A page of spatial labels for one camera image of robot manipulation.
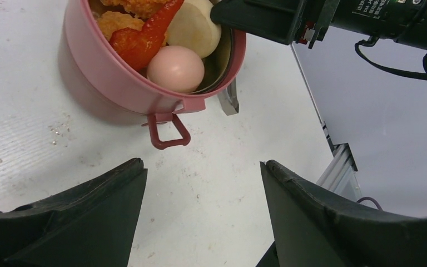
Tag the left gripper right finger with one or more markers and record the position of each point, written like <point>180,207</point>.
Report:
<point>313,226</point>

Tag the beige egg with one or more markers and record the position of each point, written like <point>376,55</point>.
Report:
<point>177,69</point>

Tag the metal tongs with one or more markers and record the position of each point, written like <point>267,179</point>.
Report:
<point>228,99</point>

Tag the aluminium frame rail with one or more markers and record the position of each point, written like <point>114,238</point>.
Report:
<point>339,177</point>

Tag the red steel bowl with handles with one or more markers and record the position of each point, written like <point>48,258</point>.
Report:
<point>107,87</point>

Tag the orange fried food pieces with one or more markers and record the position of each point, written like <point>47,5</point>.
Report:
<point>140,30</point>

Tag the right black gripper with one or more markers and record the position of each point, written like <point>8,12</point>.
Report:
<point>285,22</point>

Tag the white bun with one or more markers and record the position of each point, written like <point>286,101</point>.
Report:
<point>193,28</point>

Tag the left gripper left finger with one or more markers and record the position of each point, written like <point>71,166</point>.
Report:
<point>91,224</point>

